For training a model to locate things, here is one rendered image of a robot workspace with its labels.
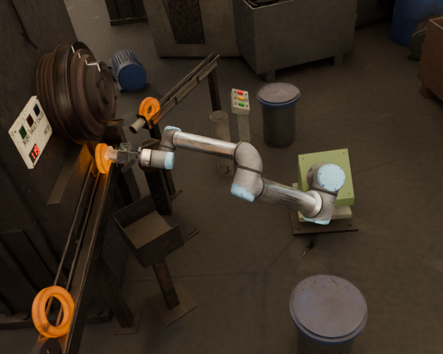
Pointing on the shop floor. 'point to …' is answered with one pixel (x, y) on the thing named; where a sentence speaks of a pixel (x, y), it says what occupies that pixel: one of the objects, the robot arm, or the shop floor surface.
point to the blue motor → (129, 71)
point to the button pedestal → (241, 114)
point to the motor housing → (157, 184)
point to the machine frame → (34, 177)
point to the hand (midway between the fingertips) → (103, 155)
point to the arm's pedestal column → (347, 225)
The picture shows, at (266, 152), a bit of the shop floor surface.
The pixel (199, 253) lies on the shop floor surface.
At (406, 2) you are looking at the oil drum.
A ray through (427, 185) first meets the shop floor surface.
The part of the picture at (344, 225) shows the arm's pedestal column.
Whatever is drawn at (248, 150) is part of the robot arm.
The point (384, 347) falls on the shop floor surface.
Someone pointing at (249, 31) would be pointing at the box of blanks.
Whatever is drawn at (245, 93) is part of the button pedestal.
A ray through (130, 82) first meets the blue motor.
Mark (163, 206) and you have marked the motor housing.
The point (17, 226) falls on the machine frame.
